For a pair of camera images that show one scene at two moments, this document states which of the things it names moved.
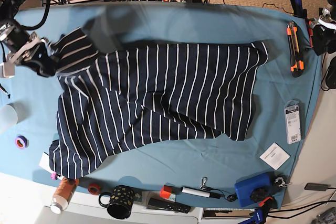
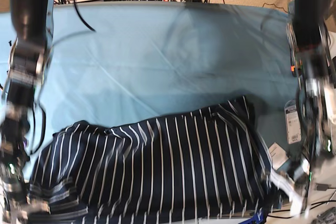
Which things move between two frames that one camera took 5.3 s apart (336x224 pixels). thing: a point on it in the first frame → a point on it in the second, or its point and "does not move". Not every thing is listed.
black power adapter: (316, 187) does not move
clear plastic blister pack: (292, 117) does not move
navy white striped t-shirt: (112, 101) → (210, 166)
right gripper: (324, 38) → (298, 170)
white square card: (275, 156) does not move
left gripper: (25, 50) → (22, 209)
